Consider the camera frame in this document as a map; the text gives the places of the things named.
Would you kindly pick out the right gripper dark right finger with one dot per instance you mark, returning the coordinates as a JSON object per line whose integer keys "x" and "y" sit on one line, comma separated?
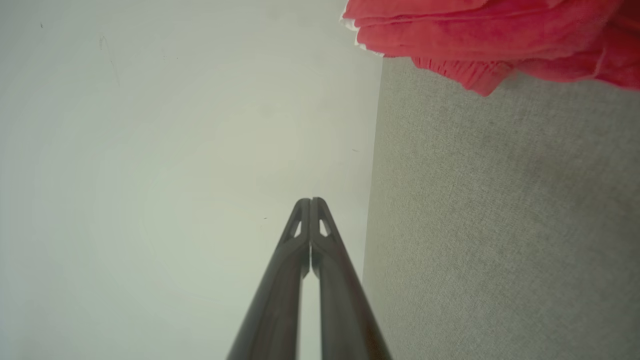
{"x": 345, "y": 310}

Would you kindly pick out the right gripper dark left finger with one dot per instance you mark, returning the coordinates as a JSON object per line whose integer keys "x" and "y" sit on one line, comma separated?
{"x": 275, "y": 300}

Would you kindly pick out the red jersey with white sleeves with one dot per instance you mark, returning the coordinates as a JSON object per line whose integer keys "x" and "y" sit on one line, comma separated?
{"x": 450, "y": 40}

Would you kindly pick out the red shorts with white trim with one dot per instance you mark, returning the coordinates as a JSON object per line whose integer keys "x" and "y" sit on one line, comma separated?
{"x": 615, "y": 65}

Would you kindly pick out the grey fabric sofa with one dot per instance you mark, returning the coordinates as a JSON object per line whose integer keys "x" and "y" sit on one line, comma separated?
{"x": 500, "y": 225}

